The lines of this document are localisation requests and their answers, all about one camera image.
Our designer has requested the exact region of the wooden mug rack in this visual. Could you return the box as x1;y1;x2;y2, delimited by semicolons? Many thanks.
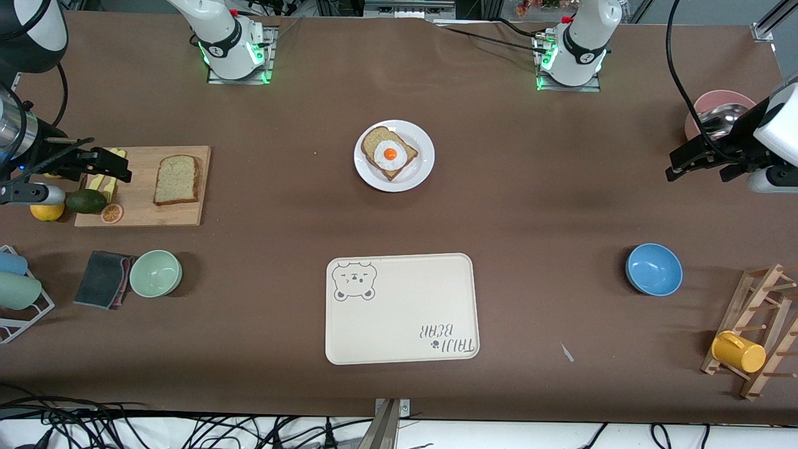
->
700;263;798;400

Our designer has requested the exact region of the pale green bowl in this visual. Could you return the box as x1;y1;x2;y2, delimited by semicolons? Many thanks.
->
129;250;183;298

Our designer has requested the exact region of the wooden cutting board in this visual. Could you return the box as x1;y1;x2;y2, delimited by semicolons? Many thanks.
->
74;146;211;228

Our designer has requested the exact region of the fried egg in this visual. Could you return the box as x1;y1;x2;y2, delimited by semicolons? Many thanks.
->
374;140;407;171

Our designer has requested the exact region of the blue bowl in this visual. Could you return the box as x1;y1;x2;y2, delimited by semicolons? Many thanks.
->
625;243;684;296

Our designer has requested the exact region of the white round plate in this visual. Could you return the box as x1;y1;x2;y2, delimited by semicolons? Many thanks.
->
353;120;435;193

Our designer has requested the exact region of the pink bowl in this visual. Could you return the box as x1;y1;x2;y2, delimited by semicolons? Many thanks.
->
685;90;758;143

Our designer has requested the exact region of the dark green avocado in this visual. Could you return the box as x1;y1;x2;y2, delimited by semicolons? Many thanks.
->
65;189;108;215

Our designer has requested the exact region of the grey and pink folded cloth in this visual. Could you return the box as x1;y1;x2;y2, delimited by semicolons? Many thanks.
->
74;251;136;310

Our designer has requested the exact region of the grey background equipment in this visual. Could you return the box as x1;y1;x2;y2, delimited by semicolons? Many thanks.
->
315;0;499;21

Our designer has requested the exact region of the light blue cup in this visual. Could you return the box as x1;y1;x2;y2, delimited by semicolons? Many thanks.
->
0;251;29;276

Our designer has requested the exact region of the black table cable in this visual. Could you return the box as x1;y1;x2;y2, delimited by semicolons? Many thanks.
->
433;17;552;56

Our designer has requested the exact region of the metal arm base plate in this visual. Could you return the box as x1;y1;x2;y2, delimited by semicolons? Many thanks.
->
207;25;277;85
536;34;602;93

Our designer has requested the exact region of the colourful flower decoration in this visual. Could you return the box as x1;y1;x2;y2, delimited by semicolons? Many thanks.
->
514;0;580;16

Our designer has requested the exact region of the large square bread slice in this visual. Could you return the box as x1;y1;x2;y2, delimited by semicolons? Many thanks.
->
153;155;203;206

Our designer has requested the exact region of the yellow plastic knife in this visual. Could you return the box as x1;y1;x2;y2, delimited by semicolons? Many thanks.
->
87;148;119;191

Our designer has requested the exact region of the large metal spoon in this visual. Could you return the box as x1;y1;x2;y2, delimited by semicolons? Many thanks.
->
697;104;749;135

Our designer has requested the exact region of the black floor cable tangle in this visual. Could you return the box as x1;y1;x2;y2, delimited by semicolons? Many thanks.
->
0;382;375;449

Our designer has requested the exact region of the yellow mug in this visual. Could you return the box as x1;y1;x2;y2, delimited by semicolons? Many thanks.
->
711;331;767;374

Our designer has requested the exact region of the white wire rack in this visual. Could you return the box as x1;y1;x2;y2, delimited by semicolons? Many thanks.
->
0;245;55;344

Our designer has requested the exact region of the pale green cup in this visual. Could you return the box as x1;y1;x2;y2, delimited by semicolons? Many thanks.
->
0;272;42;311

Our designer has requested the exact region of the round-topped bread slice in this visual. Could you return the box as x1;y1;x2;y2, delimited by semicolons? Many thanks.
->
361;126;419;182

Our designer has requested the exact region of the cream tray with bear print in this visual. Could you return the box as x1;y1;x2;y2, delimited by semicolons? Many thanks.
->
325;253;481;365

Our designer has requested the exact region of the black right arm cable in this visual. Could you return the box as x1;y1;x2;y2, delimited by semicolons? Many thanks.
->
0;59;69;181

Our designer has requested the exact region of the aluminium frame profile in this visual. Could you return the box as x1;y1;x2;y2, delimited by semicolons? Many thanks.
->
751;0;798;43

